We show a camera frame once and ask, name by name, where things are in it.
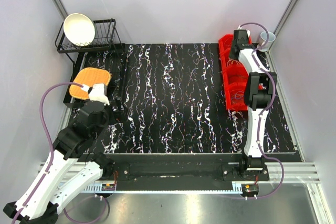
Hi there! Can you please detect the blue cable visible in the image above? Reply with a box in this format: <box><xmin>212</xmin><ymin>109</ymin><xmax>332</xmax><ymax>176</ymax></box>
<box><xmin>230</xmin><ymin>90</ymin><xmax>246</xmax><ymax>104</ymax></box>

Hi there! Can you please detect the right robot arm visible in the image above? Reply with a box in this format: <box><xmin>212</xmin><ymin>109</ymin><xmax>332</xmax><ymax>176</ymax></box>
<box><xmin>229</xmin><ymin>28</ymin><xmax>277</xmax><ymax>181</ymax></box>

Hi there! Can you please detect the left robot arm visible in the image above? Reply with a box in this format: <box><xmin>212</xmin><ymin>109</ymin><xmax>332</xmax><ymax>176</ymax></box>
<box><xmin>3</xmin><ymin>97</ymin><xmax>127</xmax><ymax>223</ymax></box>

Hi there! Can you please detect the red compartment bin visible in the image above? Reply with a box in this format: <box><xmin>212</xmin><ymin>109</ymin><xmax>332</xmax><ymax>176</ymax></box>
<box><xmin>218</xmin><ymin>34</ymin><xmax>248</xmax><ymax>111</ymax></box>

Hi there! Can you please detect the white mug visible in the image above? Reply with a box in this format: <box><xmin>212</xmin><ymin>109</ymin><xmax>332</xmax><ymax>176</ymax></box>
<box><xmin>257</xmin><ymin>31</ymin><xmax>276</xmax><ymax>52</ymax></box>

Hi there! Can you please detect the yellow woven basket tray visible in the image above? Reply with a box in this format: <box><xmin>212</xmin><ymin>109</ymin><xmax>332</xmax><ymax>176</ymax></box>
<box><xmin>69</xmin><ymin>67</ymin><xmax>112</xmax><ymax>100</ymax></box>

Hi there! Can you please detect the white bowl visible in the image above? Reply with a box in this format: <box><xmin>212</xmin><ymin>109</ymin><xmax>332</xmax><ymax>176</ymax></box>
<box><xmin>63</xmin><ymin>13</ymin><xmax>96</xmax><ymax>46</ymax></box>

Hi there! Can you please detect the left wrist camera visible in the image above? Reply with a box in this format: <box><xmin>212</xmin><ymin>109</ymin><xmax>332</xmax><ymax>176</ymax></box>
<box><xmin>88</xmin><ymin>83</ymin><xmax>110</xmax><ymax>105</ymax></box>

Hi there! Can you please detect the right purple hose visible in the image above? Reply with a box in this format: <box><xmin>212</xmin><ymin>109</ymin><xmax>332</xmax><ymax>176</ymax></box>
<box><xmin>237</xmin><ymin>22</ymin><xmax>286</xmax><ymax>200</ymax></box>

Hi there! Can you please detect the black wire dish rack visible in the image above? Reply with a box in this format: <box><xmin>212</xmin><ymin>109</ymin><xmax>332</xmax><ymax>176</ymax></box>
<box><xmin>55</xmin><ymin>18</ymin><xmax>127</xmax><ymax>108</ymax></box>

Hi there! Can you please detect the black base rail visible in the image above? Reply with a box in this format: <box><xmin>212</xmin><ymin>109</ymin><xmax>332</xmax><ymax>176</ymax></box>
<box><xmin>107</xmin><ymin>153</ymin><xmax>270</xmax><ymax>194</ymax></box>

